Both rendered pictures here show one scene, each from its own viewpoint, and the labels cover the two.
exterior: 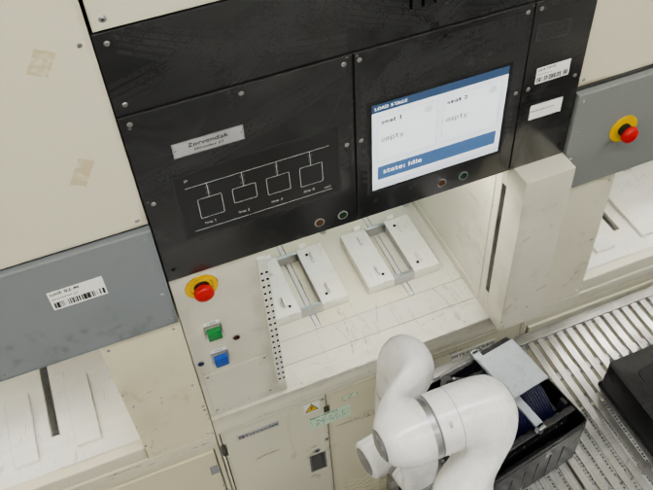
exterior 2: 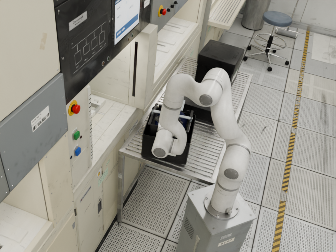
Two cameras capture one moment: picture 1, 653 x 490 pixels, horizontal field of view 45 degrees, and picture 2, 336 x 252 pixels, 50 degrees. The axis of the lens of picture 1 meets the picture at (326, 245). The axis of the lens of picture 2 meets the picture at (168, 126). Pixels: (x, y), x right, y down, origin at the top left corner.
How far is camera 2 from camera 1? 1.04 m
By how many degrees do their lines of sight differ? 40
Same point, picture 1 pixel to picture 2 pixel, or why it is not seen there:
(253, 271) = (86, 96)
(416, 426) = (215, 84)
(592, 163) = not seen: hidden behind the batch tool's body
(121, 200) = (54, 57)
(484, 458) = (227, 93)
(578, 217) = not seen: hidden behind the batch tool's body
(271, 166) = (93, 33)
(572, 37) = not seen: outside the picture
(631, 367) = (188, 100)
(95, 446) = (28, 237)
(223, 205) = (81, 57)
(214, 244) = (78, 80)
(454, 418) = (220, 79)
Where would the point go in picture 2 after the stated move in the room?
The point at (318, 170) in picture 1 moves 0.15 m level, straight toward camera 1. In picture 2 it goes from (103, 35) to (129, 48)
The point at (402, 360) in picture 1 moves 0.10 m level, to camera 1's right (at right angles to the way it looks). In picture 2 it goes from (186, 77) to (199, 69)
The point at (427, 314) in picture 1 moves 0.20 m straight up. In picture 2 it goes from (116, 117) to (116, 90)
